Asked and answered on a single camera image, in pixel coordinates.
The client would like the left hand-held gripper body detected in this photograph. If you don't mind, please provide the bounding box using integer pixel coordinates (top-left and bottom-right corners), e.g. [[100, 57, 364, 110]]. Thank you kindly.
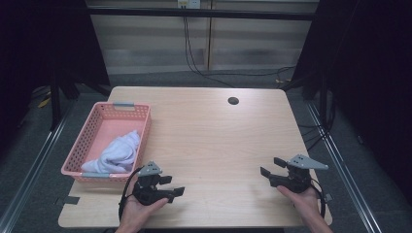
[[131, 160, 171, 207]]

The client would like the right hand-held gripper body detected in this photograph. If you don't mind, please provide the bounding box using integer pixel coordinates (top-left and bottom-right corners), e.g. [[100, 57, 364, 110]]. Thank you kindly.
[[269, 153, 329, 194]]

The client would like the pale lavender patterned towel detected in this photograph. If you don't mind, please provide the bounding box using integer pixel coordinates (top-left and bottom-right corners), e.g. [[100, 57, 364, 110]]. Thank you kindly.
[[81, 129, 141, 174]]

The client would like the pink perforated plastic basket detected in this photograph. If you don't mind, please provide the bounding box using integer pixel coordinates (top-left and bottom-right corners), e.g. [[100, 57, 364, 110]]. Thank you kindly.
[[60, 101, 153, 184]]

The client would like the person's left hand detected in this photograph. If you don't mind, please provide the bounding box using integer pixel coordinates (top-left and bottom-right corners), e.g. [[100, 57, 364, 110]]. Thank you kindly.
[[118, 185, 170, 225]]

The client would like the person's right hand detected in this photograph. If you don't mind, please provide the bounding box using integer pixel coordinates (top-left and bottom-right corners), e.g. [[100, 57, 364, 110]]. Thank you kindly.
[[276, 184, 323, 221]]

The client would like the black tape piece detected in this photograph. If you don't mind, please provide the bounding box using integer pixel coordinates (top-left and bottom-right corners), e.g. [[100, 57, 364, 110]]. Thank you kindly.
[[54, 195, 81, 207]]

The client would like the black metal stand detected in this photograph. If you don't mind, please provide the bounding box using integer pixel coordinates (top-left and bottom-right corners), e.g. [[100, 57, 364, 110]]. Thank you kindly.
[[48, 72, 113, 132]]

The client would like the black curtain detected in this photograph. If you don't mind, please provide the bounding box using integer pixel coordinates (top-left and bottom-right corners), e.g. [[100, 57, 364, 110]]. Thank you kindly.
[[0, 0, 111, 156], [285, 0, 412, 208]]

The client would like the yellow floor object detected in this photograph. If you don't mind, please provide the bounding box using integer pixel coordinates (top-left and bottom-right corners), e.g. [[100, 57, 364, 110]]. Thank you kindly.
[[36, 93, 53, 110]]

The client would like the black horizontal metal bar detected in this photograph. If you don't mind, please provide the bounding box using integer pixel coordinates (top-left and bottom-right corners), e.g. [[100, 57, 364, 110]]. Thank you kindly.
[[86, 7, 317, 21]]

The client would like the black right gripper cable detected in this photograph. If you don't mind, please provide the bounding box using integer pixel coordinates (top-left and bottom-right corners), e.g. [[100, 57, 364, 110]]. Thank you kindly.
[[310, 178, 326, 218]]

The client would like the metal floor rail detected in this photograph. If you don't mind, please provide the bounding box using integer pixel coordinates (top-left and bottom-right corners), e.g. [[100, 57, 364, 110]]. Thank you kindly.
[[305, 100, 383, 233], [0, 96, 77, 233]]

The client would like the black floor cable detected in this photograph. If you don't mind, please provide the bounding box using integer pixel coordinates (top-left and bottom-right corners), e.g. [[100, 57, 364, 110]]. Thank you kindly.
[[200, 65, 296, 80]]

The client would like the black hanging power cable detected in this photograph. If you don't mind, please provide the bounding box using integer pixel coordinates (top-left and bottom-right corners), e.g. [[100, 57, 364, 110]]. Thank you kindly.
[[183, 8, 236, 88]]

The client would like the white wall power outlet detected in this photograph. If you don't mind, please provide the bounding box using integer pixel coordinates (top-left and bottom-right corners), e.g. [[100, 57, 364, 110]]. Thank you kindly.
[[177, 0, 202, 10]]

